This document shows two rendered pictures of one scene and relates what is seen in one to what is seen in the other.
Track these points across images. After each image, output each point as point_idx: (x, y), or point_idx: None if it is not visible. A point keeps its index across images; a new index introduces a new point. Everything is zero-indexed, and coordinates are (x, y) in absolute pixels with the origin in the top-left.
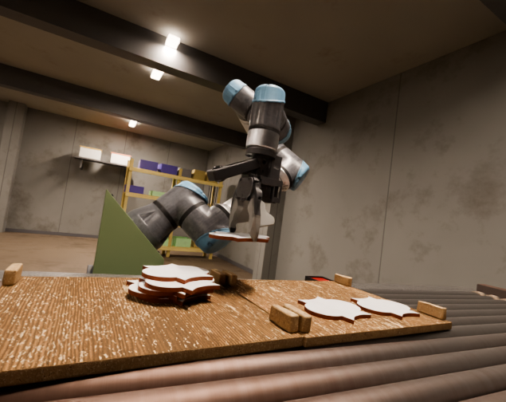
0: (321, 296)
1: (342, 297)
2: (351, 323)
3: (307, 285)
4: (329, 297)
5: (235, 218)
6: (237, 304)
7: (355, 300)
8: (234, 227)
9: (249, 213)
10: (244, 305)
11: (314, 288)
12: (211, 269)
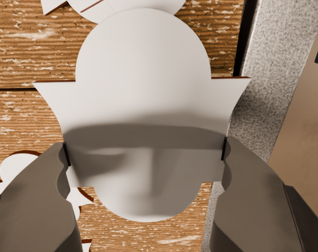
0: (113, 215)
1: (110, 240)
2: None
3: (169, 228)
4: (109, 224)
5: (226, 176)
6: (56, 54)
7: (83, 243)
8: (223, 157)
9: (48, 196)
10: (49, 64)
11: (155, 230)
12: (230, 74)
